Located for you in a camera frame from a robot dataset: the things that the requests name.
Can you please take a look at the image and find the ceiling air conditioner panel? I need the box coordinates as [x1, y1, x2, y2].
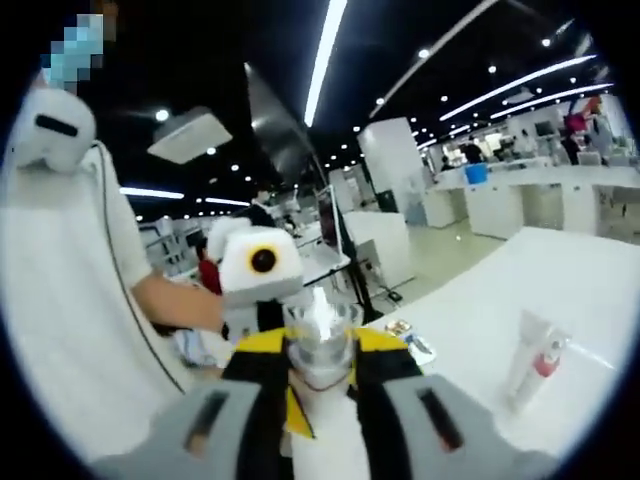
[146, 106, 235, 165]

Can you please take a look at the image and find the black chest cable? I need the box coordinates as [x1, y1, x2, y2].
[89, 141, 187, 396]

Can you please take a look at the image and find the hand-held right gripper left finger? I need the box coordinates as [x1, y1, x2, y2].
[92, 327, 297, 480]

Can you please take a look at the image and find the long white office desk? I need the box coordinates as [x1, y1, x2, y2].
[429, 164, 640, 241]

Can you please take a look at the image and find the white low cabinet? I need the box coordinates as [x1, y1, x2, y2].
[344, 209, 417, 292]

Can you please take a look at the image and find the white skincare tube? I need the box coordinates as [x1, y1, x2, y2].
[502, 308, 557, 412]

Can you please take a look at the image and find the person in white shirt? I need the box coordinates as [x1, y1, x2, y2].
[0, 149, 231, 451]

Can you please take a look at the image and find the long ceiling light strip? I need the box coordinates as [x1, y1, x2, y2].
[303, 0, 350, 129]

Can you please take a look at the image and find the small clear skincare bottle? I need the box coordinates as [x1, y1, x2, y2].
[283, 287, 371, 480]

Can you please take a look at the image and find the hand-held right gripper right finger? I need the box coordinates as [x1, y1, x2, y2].
[349, 327, 554, 480]

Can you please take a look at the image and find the dark blue skincare sachet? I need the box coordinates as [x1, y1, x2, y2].
[399, 332, 438, 367]

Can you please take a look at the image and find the white chest device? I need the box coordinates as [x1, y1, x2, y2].
[12, 89, 100, 175]

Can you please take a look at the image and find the dark computer monitor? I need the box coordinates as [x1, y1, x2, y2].
[314, 184, 352, 264]

